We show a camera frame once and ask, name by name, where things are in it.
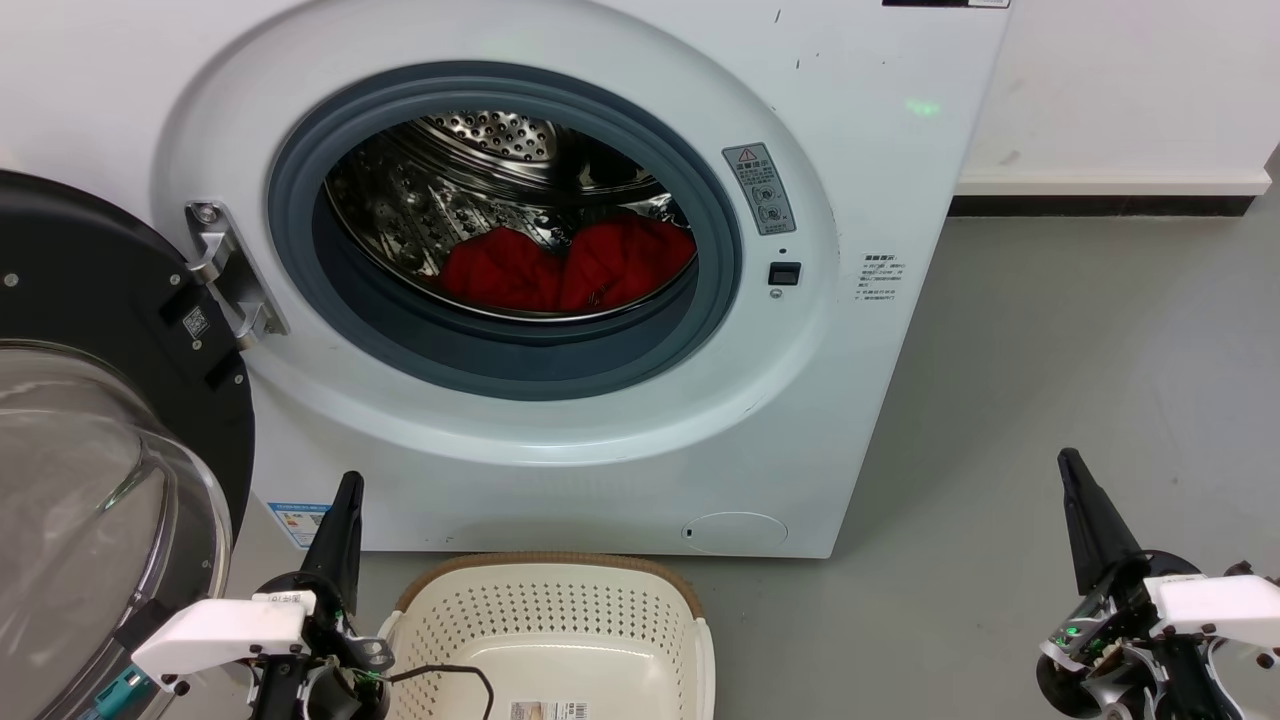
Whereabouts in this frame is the open washer door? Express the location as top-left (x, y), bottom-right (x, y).
top-left (0, 170), bottom-right (257, 720)

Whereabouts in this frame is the silver metal door hinge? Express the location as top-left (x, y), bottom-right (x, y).
top-left (185, 200), bottom-right (291, 351)

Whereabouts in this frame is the grey rubber door gasket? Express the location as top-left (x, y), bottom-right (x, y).
top-left (267, 62), bottom-right (743, 401)

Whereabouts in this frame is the stainless steel washing machine drum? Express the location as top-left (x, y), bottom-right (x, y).
top-left (325, 112), bottom-right (698, 323)

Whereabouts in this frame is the red garment with white trim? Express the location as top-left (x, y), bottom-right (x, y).
top-left (438, 215), bottom-right (698, 314)

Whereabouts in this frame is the round white filter cover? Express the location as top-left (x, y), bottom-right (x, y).
top-left (682, 512), bottom-right (789, 554)

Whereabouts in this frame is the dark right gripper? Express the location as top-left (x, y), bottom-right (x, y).
top-left (1035, 448), bottom-right (1246, 720)

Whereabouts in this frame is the grey warning label sticker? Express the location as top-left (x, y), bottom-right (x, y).
top-left (722, 143), bottom-right (798, 237)

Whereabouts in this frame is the small printed text label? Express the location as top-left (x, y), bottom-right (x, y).
top-left (857, 252), bottom-right (909, 303)

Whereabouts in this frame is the white front-load washing machine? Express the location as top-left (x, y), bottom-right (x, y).
top-left (0, 0), bottom-right (1013, 559)

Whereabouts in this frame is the thin black cable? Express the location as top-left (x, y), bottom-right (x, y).
top-left (385, 664), bottom-right (497, 720)

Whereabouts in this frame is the cream perforated plastic laundry basket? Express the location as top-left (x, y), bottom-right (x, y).
top-left (380, 552), bottom-right (716, 720)

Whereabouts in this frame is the white and black wall baseboard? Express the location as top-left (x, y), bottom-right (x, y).
top-left (948, 168), bottom-right (1273, 218)

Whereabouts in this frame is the blue white energy label sticker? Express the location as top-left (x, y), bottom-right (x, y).
top-left (268, 502), bottom-right (331, 549)

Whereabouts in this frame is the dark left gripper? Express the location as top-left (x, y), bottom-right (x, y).
top-left (250, 472), bottom-right (393, 720)

